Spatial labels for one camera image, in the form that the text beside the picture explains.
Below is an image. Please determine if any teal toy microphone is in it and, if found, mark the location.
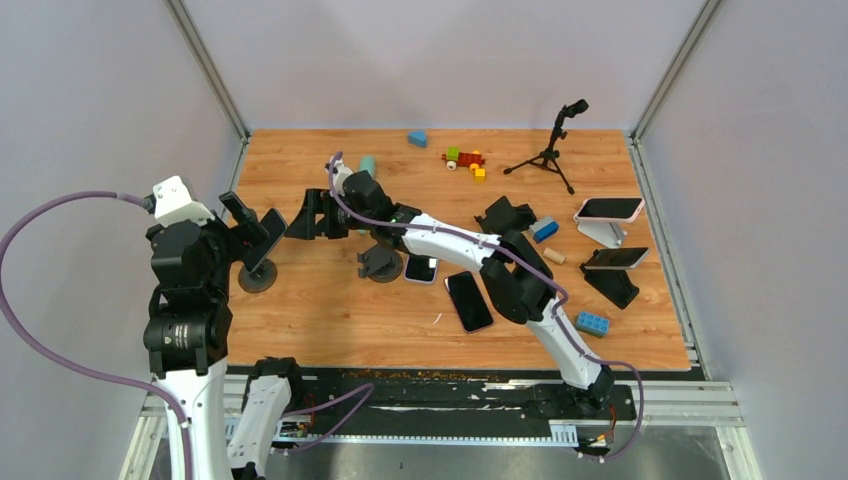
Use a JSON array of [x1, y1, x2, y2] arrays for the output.
[[358, 155, 377, 179]]

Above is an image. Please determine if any phone with pink case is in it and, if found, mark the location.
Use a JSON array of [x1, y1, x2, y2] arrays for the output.
[[574, 197, 645, 223]]

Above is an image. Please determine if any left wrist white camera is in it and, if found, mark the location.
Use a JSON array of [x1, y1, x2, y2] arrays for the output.
[[152, 175, 215, 227]]

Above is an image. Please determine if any blue triangular block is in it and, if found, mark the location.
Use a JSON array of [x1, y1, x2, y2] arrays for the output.
[[407, 130, 428, 148]]

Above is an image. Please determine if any left round grey phone stand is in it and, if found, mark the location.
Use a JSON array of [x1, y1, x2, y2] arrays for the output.
[[238, 259, 278, 294]]

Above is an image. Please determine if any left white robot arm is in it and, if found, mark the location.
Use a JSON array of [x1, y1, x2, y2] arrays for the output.
[[143, 184, 307, 479]]

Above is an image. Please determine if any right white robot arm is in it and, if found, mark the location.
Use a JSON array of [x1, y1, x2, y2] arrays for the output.
[[286, 161, 614, 418]]

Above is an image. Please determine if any small wooden cylinder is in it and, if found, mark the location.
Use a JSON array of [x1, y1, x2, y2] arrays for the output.
[[542, 248, 566, 265]]

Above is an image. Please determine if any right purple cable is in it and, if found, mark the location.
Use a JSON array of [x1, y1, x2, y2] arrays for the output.
[[326, 150, 645, 463]]

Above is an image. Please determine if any black mini tripod stand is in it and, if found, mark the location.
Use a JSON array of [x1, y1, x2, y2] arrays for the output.
[[503, 99, 589, 195]]

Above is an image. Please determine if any phone with pink-edged black case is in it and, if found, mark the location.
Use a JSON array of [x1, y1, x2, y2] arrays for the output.
[[444, 271, 494, 334]]

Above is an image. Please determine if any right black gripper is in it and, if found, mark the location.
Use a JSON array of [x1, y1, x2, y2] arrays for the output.
[[287, 188, 376, 240]]

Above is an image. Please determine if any phone with lavender case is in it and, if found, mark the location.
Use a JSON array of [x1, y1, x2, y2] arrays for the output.
[[403, 255, 439, 284]]

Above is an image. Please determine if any white phone stand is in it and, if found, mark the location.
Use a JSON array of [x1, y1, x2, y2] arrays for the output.
[[577, 222, 627, 249]]

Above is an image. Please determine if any blue lego brick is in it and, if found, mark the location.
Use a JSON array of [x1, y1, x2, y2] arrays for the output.
[[574, 312, 610, 338]]

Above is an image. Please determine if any black clamp phone holder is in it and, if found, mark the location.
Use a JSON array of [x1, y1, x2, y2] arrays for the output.
[[474, 196, 537, 235]]

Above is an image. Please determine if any round black phone stand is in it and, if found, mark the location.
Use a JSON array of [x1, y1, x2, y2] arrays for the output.
[[357, 244, 404, 283]]

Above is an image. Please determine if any phone with white edge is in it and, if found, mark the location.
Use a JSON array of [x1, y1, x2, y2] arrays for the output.
[[582, 247, 650, 270]]

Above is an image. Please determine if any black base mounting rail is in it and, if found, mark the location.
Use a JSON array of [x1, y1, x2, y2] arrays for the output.
[[142, 360, 743, 446]]

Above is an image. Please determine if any colourful toy brick car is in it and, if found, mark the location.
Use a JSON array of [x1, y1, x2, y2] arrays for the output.
[[441, 146, 486, 172]]

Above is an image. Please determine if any blue and grey eraser block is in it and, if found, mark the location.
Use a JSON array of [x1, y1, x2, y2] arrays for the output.
[[528, 216, 559, 244]]

